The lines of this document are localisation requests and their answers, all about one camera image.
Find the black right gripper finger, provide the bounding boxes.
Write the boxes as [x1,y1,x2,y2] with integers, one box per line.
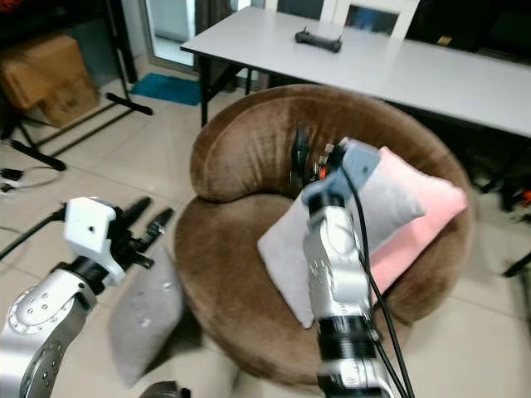
[290,124,311,186]

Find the grey square pillow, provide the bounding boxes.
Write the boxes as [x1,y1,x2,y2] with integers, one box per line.
[108,247,185,389]
[257,158,426,328]

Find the brown round plush sofa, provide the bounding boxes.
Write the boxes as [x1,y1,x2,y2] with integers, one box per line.
[174,83,475,387]

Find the pink pillow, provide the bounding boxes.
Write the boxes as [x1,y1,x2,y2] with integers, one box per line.
[369,147,469,294]

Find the blue floor mat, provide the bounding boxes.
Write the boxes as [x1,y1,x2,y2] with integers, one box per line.
[129,72,205,107]

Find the white long table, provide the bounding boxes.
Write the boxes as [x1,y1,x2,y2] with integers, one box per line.
[181,7,531,152]

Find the black remote controller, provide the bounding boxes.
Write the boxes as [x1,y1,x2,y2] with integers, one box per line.
[295,27,343,54]

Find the white power strip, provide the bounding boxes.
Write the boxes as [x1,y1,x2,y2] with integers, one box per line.
[0,167,26,188]

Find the white chair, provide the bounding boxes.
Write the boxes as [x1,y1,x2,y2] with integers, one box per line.
[264,0,422,41]

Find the dark robot foot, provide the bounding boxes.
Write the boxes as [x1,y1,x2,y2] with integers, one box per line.
[139,380,192,398]

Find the brown cardboard box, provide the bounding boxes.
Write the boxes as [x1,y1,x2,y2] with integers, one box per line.
[0,33,100,129]

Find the dark grey curtain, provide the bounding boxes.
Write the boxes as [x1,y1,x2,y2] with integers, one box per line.
[195,0,234,36]

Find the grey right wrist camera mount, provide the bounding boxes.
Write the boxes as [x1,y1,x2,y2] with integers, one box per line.
[301,138,382,210]

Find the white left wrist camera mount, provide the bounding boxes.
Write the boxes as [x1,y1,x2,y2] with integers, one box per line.
[65,197,126,288]

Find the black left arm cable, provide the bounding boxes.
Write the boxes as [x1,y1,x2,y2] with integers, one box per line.
[0,207,69,260]

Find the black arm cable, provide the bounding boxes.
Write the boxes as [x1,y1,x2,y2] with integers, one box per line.
[0,207,69,260]
[339,159,417,398]

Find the black metal rack frame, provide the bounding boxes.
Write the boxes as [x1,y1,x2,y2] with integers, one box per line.
[0,0,155,172]

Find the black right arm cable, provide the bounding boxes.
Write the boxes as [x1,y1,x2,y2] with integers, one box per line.
[339,159,417,398]

